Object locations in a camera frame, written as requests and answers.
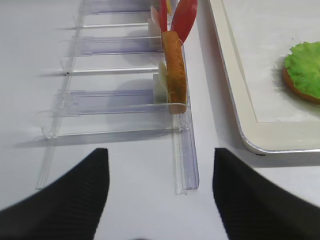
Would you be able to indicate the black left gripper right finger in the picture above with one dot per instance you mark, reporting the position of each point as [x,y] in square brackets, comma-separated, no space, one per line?
[253,208]

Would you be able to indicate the cream metal tray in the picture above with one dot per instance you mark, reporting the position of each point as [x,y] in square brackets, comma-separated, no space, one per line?
[274,137]

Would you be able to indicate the yellow cheese slice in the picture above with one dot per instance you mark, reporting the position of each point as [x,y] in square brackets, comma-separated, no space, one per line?
[169,7]

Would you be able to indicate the red tomato slice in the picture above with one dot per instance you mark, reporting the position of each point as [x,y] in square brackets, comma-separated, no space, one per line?
[163,16]
[184,18]

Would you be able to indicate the white tray liner paper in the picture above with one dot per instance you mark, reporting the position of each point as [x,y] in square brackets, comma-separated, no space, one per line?
[264,31]

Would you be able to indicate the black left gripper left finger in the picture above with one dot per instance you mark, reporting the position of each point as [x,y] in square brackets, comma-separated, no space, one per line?
[70,208]

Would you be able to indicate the brown bun bottom in rack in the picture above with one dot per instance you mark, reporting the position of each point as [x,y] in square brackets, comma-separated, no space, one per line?
[176,73]

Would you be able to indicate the bun bottom under lettuce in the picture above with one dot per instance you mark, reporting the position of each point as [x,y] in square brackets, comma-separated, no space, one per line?
[287,79]

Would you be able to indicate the clear acrylic left rack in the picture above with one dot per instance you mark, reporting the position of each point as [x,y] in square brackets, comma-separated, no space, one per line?
[115,87]

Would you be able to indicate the green lettuce on tray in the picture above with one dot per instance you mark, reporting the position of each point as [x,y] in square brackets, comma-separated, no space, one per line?
[303,67]

